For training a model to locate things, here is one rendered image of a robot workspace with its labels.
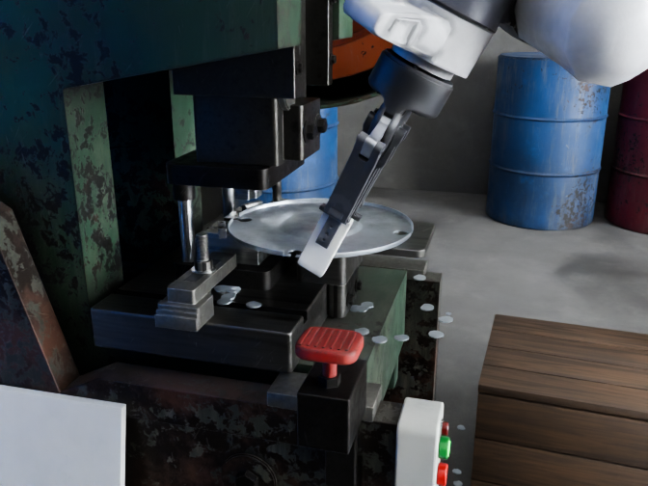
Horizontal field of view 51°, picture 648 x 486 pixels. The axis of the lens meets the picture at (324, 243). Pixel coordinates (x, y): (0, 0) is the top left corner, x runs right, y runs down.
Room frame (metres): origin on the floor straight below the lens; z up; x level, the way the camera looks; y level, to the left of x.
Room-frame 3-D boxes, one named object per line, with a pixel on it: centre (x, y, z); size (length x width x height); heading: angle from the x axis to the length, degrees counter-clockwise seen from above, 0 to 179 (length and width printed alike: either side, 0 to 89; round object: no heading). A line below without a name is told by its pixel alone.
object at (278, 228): (1.02, 0.01, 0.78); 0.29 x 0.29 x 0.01
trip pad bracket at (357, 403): (0.69, -0.01, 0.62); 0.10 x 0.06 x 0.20; 165
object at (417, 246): (1.01, -0.04, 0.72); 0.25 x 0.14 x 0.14; 75
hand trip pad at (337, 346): (0.67, -0.01, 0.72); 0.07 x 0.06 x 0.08; 75
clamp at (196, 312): (0.89, 0.17, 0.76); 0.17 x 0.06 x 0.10; 165
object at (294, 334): (1.05, 0.13, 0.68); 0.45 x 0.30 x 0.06; 165
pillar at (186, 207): (0.99, 0.21, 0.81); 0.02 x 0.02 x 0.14
